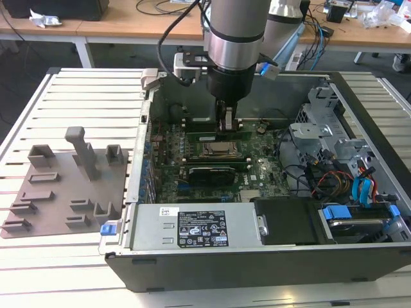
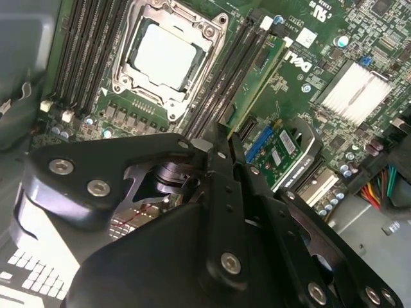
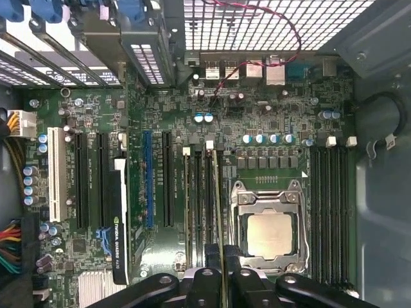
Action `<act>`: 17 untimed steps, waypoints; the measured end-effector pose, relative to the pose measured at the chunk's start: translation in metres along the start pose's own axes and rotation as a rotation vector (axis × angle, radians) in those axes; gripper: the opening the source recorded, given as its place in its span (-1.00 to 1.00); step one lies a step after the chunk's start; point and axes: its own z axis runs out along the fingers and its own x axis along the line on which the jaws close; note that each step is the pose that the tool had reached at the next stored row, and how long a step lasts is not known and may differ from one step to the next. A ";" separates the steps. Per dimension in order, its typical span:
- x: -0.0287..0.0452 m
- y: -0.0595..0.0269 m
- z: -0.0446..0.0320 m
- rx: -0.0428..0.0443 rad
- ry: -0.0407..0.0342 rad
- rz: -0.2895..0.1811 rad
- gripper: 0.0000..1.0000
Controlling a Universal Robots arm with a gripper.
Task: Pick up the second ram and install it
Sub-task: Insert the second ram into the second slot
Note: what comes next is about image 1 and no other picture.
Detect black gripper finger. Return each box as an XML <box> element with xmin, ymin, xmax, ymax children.
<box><xmin>215</xmin><ymin>99</ymin><xmax>240</xmax><ymax>133</ymax></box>

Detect green RAM stick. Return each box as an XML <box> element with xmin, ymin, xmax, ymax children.
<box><xmin>187</xmin><ymin>130</ymin><xmax>252</xmax><ymax>143</ymax></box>

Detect black RAM slot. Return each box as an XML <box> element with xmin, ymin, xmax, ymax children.
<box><xmin>184</xmin><ymin>157</ymin><xmax>250</xmax><ymax>162</ymax></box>
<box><xmin>184</xmin><ymin>154</ymin><xmax>250</xmax><ymax>158</ymax></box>
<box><xmin>184</xmin><ymin>163</ymin><xmax>250</xmax><ymax>167</ymax></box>
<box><xmin>184</xmin><ymin>160</ymin><xmax>250</xmax><ymax>164</ymax></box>

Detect silver-topped CPU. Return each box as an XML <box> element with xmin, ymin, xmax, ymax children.
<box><xmin>204</xmin><ymin>144</ymin><xmax>234</xmax><ymax>155</ymax></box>

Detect black graphics card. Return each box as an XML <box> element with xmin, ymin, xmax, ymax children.
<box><xmin>188</xmin><ymin>165</ymin><xmax>237</xmax><ymax>187</ymax></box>

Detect white power strip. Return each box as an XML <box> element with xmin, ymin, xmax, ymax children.
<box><xmin>287</xmin><ymin>52</ymin><xmax>304</xmax><ymax>71</ymax></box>

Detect green motherboard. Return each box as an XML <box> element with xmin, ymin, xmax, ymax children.
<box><xmin>149</xmin><ymin>118</ymin><xmax>292</xmax><ymax>205</ymax></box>

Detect silver chipset heatsink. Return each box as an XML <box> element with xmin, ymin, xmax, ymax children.
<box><xmin>240</xmin><ymin>189</ymin><xmax>263</xmax><ymax>203</ymax></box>

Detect silver metal drive cage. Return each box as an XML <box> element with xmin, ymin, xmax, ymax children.
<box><xmin>288</xmin><ymin>80</ymin><xmax>386</xmax><ymax>193</ymax></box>

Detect wooden desk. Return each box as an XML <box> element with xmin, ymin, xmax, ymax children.
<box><xmin>0</xmin><ymin>12</ymin><xmax>87</xmax><ymax>42</ymax></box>
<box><xmin>298</xmin><ymin>0</ymin><xmax>411</xmax><ymax>65</ymax></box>
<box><xmin>75</xmin><ymin>0</ymin><xmax>208</xmax><ymax>69</ymax></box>

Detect black plastic shroud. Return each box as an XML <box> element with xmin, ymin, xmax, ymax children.
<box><xmin>252</xmin><ymin>197</ymin><xmax>324</xmax><ymax>246</ymax></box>

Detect small black box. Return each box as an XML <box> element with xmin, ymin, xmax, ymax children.
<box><xmin>326</xmin><ymin>2</ymin><xmax>350</xmax><ymax>24</ymax></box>

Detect silver power supply unit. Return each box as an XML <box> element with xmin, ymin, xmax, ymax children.
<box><xmin>127</xmin><ymin>202</ymin><xmax>267</xmax><ymax>253</ymax></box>

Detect black and silver PC case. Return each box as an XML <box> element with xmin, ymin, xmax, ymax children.
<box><xmin>98</xmin><ymin>69</ymin><xmax>411</xmax><ymax>295</ymax></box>

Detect clear plastic bags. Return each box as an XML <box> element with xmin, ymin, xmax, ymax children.
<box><xmin>362</xmin><ymin>5</ymin><xmax>411</xmax><ymax>30</ymax></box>

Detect hard disk in blue carrier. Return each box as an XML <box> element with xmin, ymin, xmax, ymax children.
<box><xmin>319</xmin><ymin>205</ymin><xmax>401</xmax><ymax>246</ymax></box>

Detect grey part rack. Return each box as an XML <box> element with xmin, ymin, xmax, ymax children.
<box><xmin>0</xmin><ymin>126</ymin><xmax>131</xmax><ymax>240</ymax></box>

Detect large black box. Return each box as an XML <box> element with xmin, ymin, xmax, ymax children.
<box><xmin>6</xmin><ymin>0</ymin><xmax>110</xmax><ymax>22</ymax></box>

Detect crumpled white wrapping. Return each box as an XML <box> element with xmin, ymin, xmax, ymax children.
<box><xmin>28</xmin><ymin>8</ymin><xmax>64</xmax><ymax>29</ymax></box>

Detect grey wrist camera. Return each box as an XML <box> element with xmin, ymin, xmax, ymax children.
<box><xmin>258</xmin><ymin>60</ymin><xmax>279</xmax><ymax>80</ymax></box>

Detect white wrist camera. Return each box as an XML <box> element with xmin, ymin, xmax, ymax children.
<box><xmin>173</xmin><ymin>52</ymin><xmax>202</xmax><ymax>81</ymax></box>

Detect grey case latch handle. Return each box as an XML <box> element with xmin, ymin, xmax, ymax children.
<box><xmin>141</xmin><ymin>69</ymin><xmax>161</xmax><ymax>91</ymax></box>

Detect black camera cable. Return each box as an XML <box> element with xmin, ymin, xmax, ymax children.
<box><xmin>156</xmin><ymin>2</ymin><xmax>213</xmax><ymax>86</ymax></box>

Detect black cable bundle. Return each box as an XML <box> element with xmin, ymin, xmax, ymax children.
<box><xmin>275</xmin><ymin>128</ymin><xmax>325</xmax><ymax>196</ymax></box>

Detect yellow red power wire bundle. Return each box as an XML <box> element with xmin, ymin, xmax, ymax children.
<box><xmin>320</xmin><ymin>171</ymin><xmax>353</xmax><ymax>195</ymax></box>

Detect blue flat data wire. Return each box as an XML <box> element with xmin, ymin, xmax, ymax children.
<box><xmin>352</xmin><ymin>175</ymin><xmax>365</xmax><ymax>206</ymax></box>
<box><xmin>364</xmin><ymin>166</ymin><xmax>376</xmax><ymax>206</ymax></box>

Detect orange data wire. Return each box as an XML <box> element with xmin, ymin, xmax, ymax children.
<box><xmin>372</xmin><ymin>176</ymin><xmax>381</xmax><ymax>205</ymax></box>

